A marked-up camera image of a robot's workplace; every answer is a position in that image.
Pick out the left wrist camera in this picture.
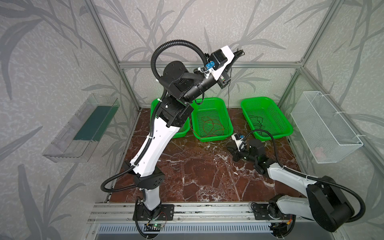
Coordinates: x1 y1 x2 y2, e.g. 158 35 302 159
194 46 235 81

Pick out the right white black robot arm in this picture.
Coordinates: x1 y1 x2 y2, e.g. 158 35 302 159
226 135 366 232

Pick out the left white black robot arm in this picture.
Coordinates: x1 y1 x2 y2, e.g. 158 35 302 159
101 46 245 211

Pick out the clear acrylic wall tray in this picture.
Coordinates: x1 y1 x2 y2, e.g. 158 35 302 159
43 94 120 163

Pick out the middle green plastic basket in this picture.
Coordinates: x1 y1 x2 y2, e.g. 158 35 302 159
191 98 234 143

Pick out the green plastic basket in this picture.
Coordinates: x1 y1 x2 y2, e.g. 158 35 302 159
150 99 191 139
191 98 234 143
241 97 294 142

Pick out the thin black cable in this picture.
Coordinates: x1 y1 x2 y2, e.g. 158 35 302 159
247 113 268 130
225 67 232 109

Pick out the white wire mesh basket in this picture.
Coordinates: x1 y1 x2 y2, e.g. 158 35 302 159
291 91 364 164

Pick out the left green plastic basket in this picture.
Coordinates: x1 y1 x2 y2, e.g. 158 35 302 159
150 99 191 139

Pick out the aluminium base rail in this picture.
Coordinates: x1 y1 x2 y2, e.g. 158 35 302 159
86 201 341 224

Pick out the right green plastic basket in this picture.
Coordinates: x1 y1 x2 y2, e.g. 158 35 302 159
241 97 294 142

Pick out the red cable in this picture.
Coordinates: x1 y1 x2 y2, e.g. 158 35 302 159
197 115 226 139

